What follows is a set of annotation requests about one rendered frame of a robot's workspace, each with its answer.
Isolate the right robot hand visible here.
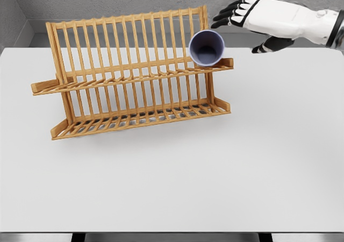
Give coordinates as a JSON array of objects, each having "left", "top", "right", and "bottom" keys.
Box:
[{"left": 210, "top": 0, "right": 307, "bottom": 54}]

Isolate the purple cup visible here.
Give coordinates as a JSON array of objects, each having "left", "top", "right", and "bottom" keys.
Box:
[{"left": 188, "top": 30, "right": 226, "bottom": 67}]

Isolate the wooden dish rack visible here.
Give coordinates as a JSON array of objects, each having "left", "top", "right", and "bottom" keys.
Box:
[{"left": 30, "top": 5, "right": 234, "bottom": 141}]

